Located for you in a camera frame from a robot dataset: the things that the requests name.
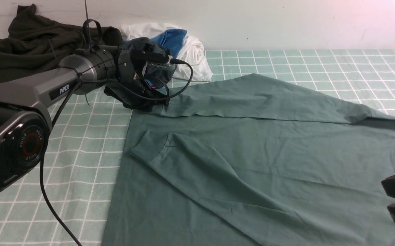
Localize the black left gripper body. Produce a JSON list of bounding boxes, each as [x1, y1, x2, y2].
[[105, 48, 170, 111]]

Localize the green checkered table cloth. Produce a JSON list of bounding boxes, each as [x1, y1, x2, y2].
[[0, 49, 395, 246]]

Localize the blue crumpled garment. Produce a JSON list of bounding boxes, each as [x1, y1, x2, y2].
[[150, 29, 188, 58]]

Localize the white crumpled garment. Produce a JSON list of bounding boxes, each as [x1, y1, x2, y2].
[[120, 22, 213, 82]]

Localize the dark grey crumpled garment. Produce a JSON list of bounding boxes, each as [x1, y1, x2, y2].
[[123, 37, 176, 88]]

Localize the green long-sleeved shirt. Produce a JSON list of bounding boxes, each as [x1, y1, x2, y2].
[[101, 74, 395, 246]]

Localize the black camera cable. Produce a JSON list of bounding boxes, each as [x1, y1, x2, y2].
[[39, 59, 194, 246]]

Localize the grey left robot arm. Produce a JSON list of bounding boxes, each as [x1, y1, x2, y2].
[[0, 45, 171, 192]]

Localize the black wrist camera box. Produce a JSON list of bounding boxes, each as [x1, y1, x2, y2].
[[128, 42, 171, 68]]

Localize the dark olive crumpled garment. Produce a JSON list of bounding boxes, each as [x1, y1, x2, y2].
[[0, 4, 124, 84]]

